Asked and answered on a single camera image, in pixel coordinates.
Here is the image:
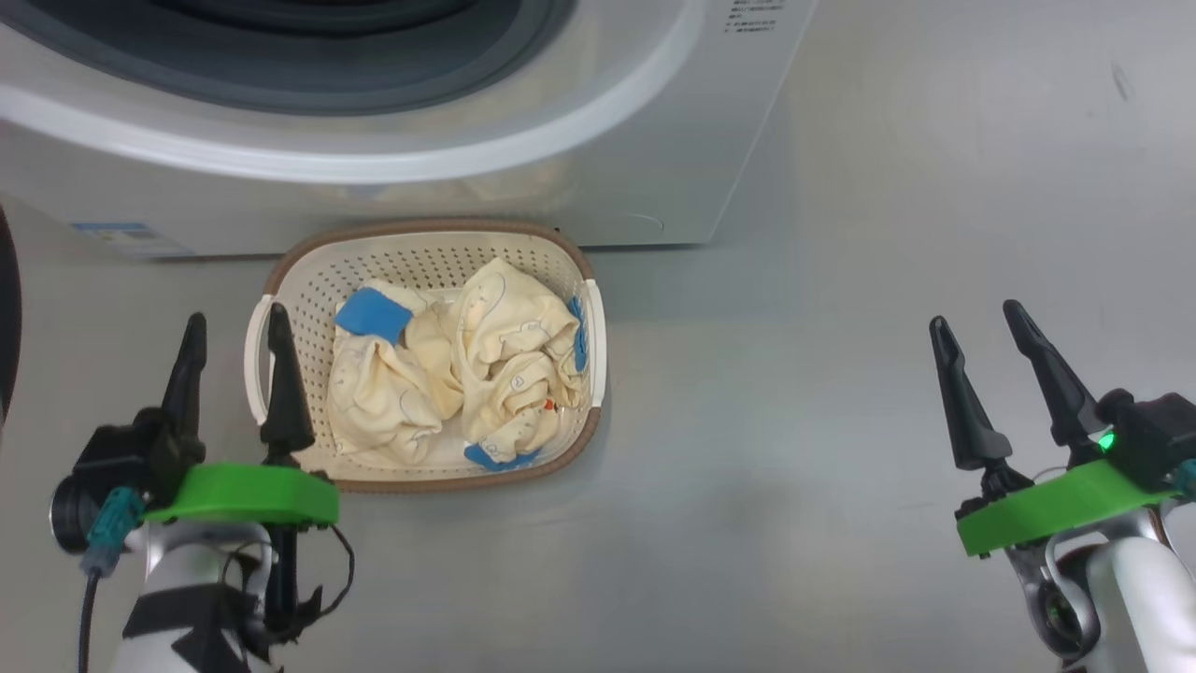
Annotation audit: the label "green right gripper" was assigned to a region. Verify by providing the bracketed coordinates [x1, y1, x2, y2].
[929, 299, 1178, 559]

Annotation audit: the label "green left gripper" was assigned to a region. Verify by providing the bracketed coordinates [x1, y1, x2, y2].
[145, 303, 340, 526]

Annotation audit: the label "cream and blue clothes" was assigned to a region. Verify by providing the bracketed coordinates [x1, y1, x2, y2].
[411, 257, 591, 471]

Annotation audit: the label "cream perforated laundry basket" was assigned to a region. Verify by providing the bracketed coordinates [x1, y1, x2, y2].
[243, 218, 608, 494]

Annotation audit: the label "grey rubber door gasket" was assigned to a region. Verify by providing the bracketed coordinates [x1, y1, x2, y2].
[0, 0, 576, 118]

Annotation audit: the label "white washing machine body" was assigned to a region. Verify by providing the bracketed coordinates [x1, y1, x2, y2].
[0, 0, 819, 260]

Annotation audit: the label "blue energy label sticker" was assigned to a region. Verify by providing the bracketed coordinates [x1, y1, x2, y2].
[70, 222, 192, 260]

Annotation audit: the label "printed instruction text label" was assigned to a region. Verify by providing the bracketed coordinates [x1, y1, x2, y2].
[724, 0, 786, 36]

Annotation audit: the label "teal left camera connector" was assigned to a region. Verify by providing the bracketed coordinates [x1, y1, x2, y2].
[80, 486, 147, 577]

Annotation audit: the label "thin black looped cable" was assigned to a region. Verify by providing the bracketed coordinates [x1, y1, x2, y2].
[224, 523, 356, 646]

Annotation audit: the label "black left camera cable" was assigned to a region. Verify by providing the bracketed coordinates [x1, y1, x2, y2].
[78, 570, 100, 673]

